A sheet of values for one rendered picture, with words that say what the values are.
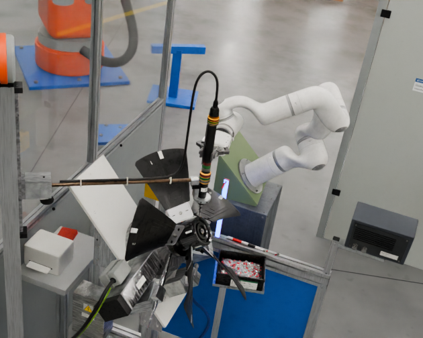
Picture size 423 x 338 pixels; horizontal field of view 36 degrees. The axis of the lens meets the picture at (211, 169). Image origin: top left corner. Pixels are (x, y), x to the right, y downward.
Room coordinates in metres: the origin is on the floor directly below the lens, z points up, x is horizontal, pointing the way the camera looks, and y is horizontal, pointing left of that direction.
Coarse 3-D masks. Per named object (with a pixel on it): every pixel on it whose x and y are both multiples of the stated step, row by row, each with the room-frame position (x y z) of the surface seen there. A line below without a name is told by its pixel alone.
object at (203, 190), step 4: (216, 104) 2.10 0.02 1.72; (212, 108) 2.10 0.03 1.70; (216, 108) 2.10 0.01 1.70; (212, 112) 2.10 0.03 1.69; (216, 112) 2.10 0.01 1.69; (212, 116) 2.09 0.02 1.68; (216, 116) 2.10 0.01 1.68; (200, 184) 2.10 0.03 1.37; (204, 184) 2.09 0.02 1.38; (200, 188) 2.10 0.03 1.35; (204, 188) 2.09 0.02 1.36; (200, 192) 2.10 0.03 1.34; (204, 192) 2.10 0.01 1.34; (200, 196) 2.10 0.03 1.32; (204, 196) 2.10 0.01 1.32; (200, 204) 2.10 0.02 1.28
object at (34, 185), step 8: (24, 176) 1.89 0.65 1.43; (32, 176) 1.91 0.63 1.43; (40, 176) 1.92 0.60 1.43; (48, 176) 1.92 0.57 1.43; (24, 184) 1.87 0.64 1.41; (32, 184) 1.87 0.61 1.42; (40, 184) 1.88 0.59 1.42; (48, 184) 1.89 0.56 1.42; (24, 192) 1.87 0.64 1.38; (32, 192) 1.87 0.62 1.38; (40, 192) 1.88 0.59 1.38; (48, 192) 1.89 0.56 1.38
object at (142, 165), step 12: (144, 156) 2.17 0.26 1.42; (156, 156) 2.18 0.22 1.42; (168, 156) 2.20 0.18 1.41; (180, 156) 2.23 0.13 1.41; (144, 168) 2.13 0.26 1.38; (156, 168) 2.15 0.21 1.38; (168, 168) 2.16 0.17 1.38; (156, 192) 2.09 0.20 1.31; (168, 192) 2.10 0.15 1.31; (180, 192) 2.11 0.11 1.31; (168, 204) 2.07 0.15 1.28; (180, 204) 2.08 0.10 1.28
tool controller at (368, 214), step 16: (368, 208) 2.30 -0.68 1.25; (352, 224) 2.24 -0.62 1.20; (368, 224) 2.21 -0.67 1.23; (384, 224) 2.22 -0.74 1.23; (400, 224) 2.23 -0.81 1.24; (416, 224) 2.23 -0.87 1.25; (352, 240) 2.25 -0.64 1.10; (368, 240) 2.23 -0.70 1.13; (384, 240) 2.20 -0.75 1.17; (400, 240) 2.18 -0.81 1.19; (384, 256) 2.22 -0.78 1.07; (400, 256) 2.20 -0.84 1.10
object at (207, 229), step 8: (176, 224) 2.06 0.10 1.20; (184, 224) 2.01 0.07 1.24; (192, 224) 1.99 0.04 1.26; (200, 224) 2.02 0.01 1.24; (208, 224) 2.05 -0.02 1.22; (184, 232) 1.98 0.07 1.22; (192, 232) 1.96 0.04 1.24; (200, 232) 2.00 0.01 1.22; (208, 232) 2.03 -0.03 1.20; (184, 240) 1.96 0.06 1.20; (192, 240) 1.95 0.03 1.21; (200, 240) 1.96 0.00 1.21; (208, 240) 2.00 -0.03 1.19; (176, 248) 1.97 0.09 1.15; (184, 248) 1.99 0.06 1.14; (184, 256) 1.98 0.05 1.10
